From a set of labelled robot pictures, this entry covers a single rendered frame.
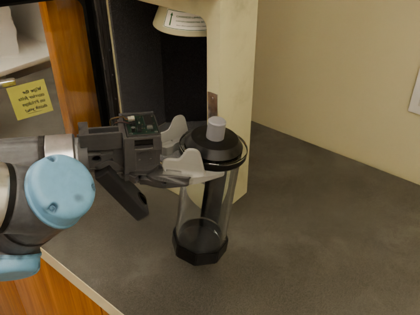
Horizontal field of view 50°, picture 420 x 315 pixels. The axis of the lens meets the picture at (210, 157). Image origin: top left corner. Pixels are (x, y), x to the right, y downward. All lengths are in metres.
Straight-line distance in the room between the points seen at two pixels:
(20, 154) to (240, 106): 0.44
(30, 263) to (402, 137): 0.89
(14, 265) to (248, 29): 0.55
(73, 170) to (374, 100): 0.83
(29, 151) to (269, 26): 0.79
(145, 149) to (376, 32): 0.66
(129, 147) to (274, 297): 0.39
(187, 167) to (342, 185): 0.55
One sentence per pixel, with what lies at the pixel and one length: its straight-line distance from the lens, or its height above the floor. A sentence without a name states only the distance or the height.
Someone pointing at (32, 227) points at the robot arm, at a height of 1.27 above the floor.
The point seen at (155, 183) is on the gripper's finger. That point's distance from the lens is 0.65.
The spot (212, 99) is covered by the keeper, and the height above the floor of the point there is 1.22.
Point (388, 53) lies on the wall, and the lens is 1.12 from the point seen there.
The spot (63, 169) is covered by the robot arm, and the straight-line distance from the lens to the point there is 0.49.
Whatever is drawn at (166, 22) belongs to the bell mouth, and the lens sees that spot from 0.89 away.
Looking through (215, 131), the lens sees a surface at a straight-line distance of 0.67.
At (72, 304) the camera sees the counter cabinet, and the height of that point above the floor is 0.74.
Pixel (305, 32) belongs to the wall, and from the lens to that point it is 1.19.
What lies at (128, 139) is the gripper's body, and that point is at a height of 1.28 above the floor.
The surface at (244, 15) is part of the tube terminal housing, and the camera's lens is 0.83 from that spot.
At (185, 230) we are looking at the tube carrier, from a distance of 0.77.
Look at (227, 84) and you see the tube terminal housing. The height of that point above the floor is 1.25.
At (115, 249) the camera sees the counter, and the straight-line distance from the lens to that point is 0.94.
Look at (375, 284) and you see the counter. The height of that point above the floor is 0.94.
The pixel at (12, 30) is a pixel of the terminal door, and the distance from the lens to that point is 0.96.
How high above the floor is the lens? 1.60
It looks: 34 degrees down
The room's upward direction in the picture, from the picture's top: straight up
